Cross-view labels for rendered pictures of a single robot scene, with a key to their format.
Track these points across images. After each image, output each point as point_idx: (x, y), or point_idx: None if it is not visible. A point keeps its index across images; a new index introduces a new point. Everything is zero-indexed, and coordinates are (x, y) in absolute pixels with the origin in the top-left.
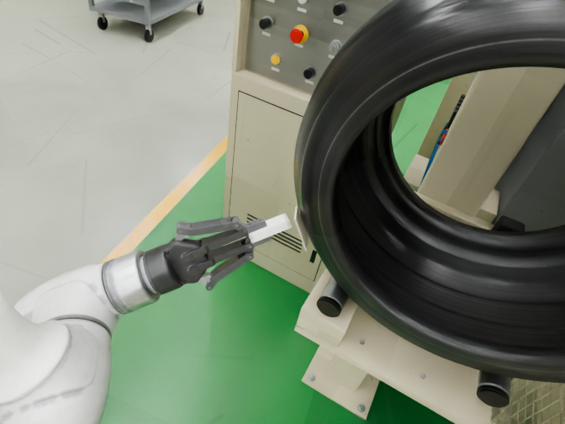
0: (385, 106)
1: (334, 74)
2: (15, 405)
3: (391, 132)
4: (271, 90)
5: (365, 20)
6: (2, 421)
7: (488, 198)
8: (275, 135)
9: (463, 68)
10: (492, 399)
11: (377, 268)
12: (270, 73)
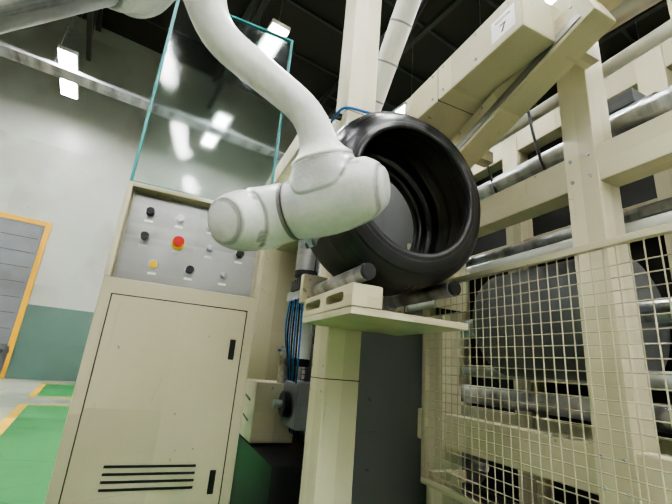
0: (370, 139)
1: (342, 136)
2: (352, 155)
3: None
4: (153, 286)
5: None
6: (351, 161)
7: None
8: (157, 330)
9: (388, 127)
10: (455, 287)
11: None
12: (145, 277)
